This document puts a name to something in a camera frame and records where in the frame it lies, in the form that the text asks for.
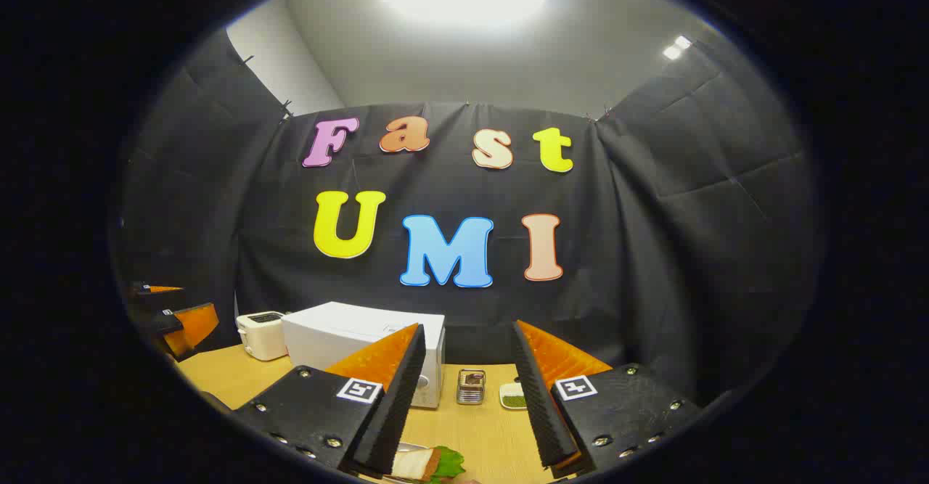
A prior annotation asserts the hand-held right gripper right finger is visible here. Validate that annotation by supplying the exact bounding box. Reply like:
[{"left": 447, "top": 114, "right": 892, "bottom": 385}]
[{"left": 510, "top": 319, "right": 703, "bottom": 479}]

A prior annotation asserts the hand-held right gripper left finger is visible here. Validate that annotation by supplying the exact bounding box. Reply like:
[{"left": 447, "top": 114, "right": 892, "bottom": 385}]
[{"left": 232, "top": 322, "right": 427, "bottom": 479}]

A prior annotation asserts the lettuce sandwich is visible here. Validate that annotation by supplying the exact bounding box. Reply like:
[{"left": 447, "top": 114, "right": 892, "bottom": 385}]
[{"left": 392, "top": 446, "right": 467, "bottom": 483}]

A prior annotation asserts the white microwave oven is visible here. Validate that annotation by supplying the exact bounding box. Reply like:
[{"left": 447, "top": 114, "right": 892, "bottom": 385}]
[{"left": 281, "top": 301, "right": 446, "bottom": 409}]

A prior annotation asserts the white divided seasoning dish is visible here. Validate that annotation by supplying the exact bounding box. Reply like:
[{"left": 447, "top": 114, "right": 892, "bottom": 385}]
[{"left": 499, "top": 381, "right": 529, "bottom": 411}]

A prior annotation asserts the white toaster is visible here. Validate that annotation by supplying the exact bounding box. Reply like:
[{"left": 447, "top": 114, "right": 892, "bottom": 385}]
[{"left": 236, "top": 311, "right": 290, "bottom": 361}]

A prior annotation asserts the metal wire basket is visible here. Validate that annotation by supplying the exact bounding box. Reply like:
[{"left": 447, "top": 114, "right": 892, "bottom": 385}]
[{"left": 457, "top": 369, "right": 486, "bottom": 406}]

